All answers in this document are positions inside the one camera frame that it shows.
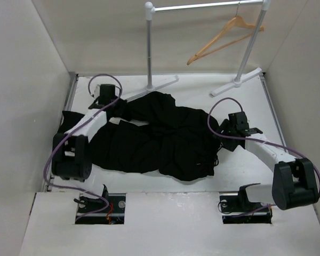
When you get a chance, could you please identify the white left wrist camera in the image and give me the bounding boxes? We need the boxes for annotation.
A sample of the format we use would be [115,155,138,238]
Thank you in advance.
[92,84,101,99]

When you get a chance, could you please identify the wooden clothes hanger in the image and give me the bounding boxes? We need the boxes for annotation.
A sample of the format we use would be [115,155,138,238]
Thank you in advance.
[186,11,257,66]

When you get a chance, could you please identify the white clothes rack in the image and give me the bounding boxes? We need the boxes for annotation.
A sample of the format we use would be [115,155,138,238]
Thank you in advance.
[128,1,271,101]

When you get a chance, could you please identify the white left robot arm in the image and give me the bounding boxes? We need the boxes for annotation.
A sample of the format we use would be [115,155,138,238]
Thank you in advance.
[45,84,122,183]

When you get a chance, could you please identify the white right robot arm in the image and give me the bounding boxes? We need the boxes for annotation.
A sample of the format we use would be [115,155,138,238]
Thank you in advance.
[212,111,320,211]

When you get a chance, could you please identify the black trousers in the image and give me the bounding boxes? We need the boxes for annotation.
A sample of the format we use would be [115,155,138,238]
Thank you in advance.
[59,91,225,183]

